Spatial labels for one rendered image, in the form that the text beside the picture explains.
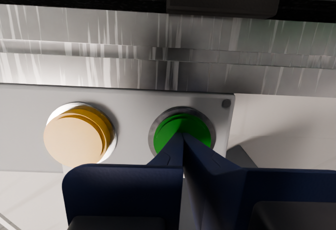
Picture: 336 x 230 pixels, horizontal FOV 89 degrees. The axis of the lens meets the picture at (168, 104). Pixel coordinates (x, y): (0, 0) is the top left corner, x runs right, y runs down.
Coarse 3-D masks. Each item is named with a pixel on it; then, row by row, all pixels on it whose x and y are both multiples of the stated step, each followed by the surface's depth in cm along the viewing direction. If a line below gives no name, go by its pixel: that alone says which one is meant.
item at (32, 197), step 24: (240, 144) 24; (264, 144) 24; (288, 144) 24; (312, 144) 24; (288, 168) 25; (312, 168) 25; (0, 192) 26; (24, 192) 26; (48, 192) 26; (24, 216) 27; (48, 216) 27
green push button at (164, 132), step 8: (168, 120) 11; (176, 120) 11; (184, 120) 11; (192, 120) 11; (200, 120) 11; (160, 128) 11; (168, 128) 11; (176, 128) 11; (184, 128) 11; (192, 128) 11; (200, 128) 11; (160, 136) 11; (168, 136) 11; (200, 136) 11; (208, 136) 12; (160, 144) 12; (208, 144) 12
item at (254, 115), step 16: (240, 96) 22; (256, 96) 22; (272, 96) 22; (288, 96) 22; (304, 96) 22; (240, 112) 22; (256, 112) 22; (272, 112) 22; (288, 112) 22; (304, 112) 22; (320, 112) 22; (240, 128) 23; (256, 128) 23; (272, 128) 23; (288, 128) 23; (304, 128) 23; (320, 128) 23
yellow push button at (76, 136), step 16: (64, 112) 11; (80, 112) 11; (48, 128) 10; (64, 128) 11; (80, 128) 11; (96, 128) 11; (48, 144) 11; (64, 144) 11; (80, 144) 11; (96, 144) 11; (64, 160) 11; (80, 160) 11; (96, 160) 11
